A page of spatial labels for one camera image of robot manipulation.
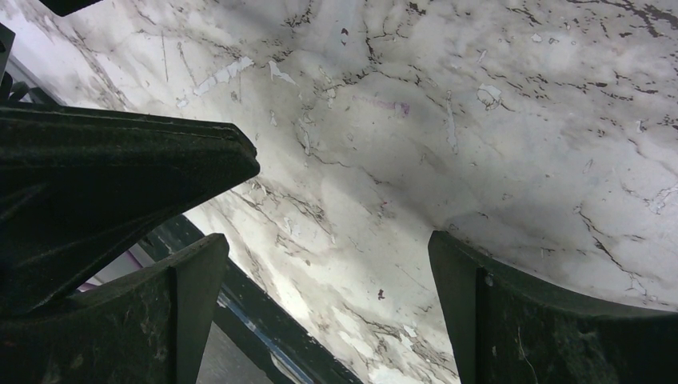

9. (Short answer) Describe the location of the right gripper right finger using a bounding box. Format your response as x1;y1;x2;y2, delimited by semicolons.
428;231;677;383

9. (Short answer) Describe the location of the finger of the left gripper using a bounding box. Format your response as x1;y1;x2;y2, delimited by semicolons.
1;103;260;317

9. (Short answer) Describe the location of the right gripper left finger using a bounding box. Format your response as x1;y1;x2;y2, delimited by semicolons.
1;234;229;383

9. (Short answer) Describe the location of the dark green plastic bin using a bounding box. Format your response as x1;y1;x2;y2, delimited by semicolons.
40;0;101;17

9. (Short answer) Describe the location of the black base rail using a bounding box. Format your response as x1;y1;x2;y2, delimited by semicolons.
213;245;360;383

